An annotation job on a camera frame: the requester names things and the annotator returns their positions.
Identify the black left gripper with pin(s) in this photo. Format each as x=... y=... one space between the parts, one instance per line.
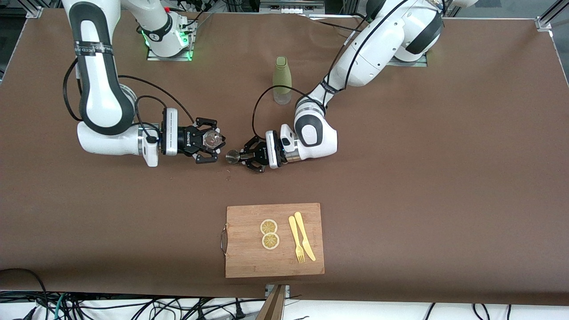
x=260 y=155

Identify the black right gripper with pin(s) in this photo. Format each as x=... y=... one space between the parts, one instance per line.
x=186 y=140

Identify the small clear glass cup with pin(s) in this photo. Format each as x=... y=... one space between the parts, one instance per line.
x=212 y=139

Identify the steel jigger measuring cup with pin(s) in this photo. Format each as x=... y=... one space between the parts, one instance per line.
x=232 y=156

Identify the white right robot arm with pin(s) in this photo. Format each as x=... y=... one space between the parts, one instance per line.
x=100 y=89

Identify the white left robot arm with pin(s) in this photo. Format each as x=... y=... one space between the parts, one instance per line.
x=378 y=49

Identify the green sleeved glass shaker bottle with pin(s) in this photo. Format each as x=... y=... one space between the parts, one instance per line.
x=282 y=78

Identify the lemon slice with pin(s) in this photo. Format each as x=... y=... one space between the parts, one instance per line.
x=268 y=226
x=270 y=241

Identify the bamboo cutting board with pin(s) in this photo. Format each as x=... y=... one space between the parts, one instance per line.
x=275 y=242

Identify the yellow plastic knife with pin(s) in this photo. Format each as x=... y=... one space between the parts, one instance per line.
x=304 y=235

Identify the yellow plastic fork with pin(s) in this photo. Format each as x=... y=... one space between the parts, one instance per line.
x=296 y=240

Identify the grey power strip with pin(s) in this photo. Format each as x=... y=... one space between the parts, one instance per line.
x=291 y=6

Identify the brown table cover sheet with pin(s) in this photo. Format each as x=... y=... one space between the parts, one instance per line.
x=400 y=222

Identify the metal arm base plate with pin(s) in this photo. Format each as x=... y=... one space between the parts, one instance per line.
x=153 y=57
x=409 y=63

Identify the small metal bracket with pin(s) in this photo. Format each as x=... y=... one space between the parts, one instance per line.
x=268 y=289

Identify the brown wooden post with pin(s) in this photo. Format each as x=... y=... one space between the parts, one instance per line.
x=272 y=306

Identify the aluminium frame profile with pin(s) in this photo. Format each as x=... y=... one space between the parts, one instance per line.
x=551 y=15

